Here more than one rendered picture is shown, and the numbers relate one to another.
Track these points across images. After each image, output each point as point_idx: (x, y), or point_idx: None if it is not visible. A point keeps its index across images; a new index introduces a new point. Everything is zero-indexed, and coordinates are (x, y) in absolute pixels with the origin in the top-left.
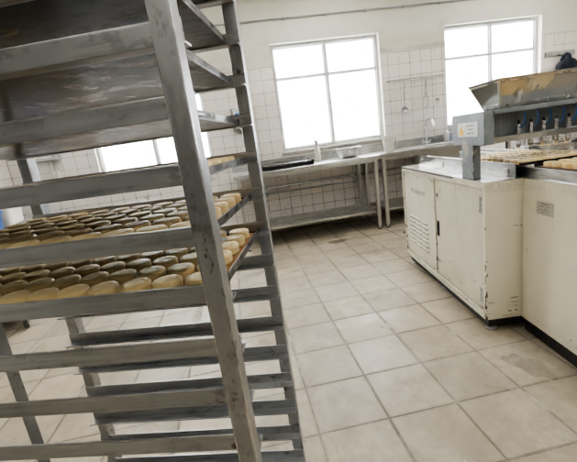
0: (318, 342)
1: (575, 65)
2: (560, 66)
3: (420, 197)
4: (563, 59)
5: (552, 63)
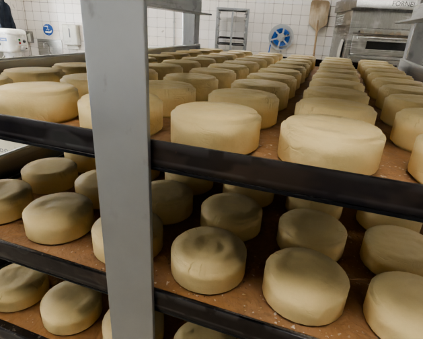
0: None
1: (9, 9)
2: None
3: None
4: None
5: None
